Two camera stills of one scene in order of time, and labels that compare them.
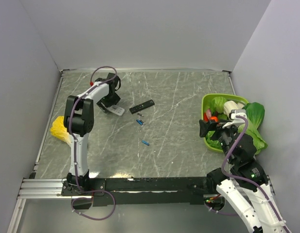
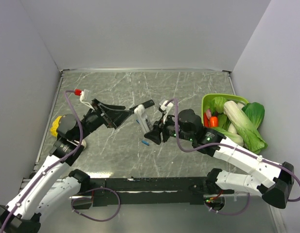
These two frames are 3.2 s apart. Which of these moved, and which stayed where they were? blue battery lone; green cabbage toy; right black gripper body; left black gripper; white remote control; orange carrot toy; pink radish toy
Moved: white remote control; left black gripper; right black gripper body
Stayed: orange carrot toy; blue battery lone; green cabbage toy; pink radish toy
